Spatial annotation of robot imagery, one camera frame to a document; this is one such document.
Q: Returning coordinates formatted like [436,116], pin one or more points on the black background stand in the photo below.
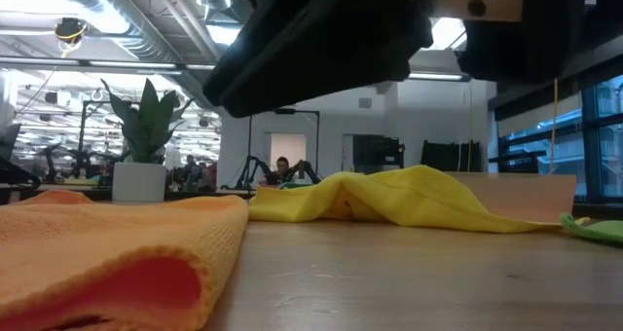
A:
[19,177]

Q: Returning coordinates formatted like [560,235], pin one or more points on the orange microfiber towel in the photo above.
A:
[121,233]

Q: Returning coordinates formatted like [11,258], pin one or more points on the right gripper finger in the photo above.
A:
[253,53]
[292,87]

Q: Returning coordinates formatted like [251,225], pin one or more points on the long ceiling light strip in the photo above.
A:
[131,64]

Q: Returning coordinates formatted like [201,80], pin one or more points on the green microfiber towel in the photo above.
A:
[598,231]

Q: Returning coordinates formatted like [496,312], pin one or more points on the black background panel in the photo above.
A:
[443,156]

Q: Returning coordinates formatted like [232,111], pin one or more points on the black background robot arm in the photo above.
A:
[51,156]
[254,160]
[303,165]

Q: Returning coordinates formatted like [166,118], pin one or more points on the dark grey background monitor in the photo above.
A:
[9,143]

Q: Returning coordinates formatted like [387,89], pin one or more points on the yellow microfiber towel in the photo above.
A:
[414,199]

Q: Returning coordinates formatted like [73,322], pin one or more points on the black background stand frame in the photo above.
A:
[284,111]

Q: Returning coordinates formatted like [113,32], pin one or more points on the potted plant in white pot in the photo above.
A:
[138,182]

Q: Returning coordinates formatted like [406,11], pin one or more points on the black background cabinet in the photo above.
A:
[377,151]

